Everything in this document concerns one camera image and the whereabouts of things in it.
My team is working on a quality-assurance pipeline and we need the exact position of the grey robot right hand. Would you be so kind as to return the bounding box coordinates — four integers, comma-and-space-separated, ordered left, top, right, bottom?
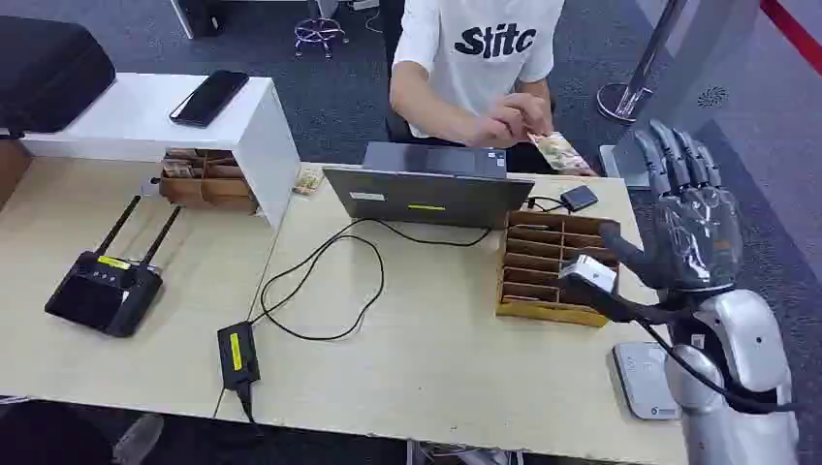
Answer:
599, 118, 744, 294

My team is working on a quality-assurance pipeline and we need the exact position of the person's left hand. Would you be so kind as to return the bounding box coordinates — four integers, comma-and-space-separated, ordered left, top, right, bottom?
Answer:
497, 92, 554, 138

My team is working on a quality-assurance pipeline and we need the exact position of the person's right hand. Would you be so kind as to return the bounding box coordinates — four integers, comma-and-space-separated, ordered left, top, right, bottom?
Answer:
463, 109, 529, 149

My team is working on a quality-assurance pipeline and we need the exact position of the person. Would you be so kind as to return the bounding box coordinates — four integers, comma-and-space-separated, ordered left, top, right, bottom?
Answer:
384, 0, 598, 177

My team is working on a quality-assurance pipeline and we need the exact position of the grey laptop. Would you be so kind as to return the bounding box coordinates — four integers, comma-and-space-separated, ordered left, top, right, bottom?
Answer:
322, 140, 536, 231

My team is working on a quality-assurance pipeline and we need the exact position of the small black card reader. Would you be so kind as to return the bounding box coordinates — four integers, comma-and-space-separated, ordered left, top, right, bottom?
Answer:
559, 184, 600, 214

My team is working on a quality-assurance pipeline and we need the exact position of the white flat pad device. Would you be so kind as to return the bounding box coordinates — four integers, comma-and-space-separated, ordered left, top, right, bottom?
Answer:
611, 340, 682, 422

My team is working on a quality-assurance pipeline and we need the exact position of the wooden card box with slots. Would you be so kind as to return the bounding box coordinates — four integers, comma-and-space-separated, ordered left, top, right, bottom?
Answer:
494, 209, 622, 329

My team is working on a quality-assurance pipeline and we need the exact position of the stack of printed cards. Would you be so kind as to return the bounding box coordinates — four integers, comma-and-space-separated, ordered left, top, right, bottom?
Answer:
293, 167, 325, 197

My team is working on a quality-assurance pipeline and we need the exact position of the chrome stool base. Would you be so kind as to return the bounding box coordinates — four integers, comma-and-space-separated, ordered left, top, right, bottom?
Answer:
293, 16, 351, 61

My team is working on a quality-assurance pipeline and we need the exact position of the red barrier belt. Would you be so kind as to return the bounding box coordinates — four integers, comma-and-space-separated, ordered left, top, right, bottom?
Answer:
759, 0, 822, 77

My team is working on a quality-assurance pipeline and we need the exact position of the black smartphone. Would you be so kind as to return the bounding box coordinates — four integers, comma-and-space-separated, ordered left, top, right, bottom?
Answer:
169, 69, 251, 129

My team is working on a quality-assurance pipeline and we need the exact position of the small wooden box with cards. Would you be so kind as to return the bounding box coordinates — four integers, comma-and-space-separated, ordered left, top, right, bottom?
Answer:
158, 147, 260, 216

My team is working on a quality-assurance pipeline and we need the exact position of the black power adapter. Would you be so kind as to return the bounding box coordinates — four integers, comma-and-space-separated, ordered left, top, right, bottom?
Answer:
216, 321, 263, 393

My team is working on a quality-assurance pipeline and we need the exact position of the white desk riser shelf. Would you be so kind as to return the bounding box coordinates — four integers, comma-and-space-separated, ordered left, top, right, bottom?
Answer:
20, 72, 301, 231

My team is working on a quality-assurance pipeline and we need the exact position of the black router with antennas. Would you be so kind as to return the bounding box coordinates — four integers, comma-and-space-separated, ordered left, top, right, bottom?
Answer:
43, 195, 183, 339

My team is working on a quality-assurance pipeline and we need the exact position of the black bag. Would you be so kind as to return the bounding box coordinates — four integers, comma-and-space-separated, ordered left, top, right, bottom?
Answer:
0, 15, 117, 140

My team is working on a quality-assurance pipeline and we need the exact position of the chrome stanchion post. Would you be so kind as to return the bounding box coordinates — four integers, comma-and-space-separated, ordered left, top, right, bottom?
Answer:
595, 0, 689, 124

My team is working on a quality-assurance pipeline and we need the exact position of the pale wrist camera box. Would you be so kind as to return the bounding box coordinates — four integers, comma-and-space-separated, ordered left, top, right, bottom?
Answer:
557, 254, 618, 295

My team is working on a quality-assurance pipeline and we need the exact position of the black power cable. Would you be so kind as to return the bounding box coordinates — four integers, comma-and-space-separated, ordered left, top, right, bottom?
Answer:
211, 195, 570, 425

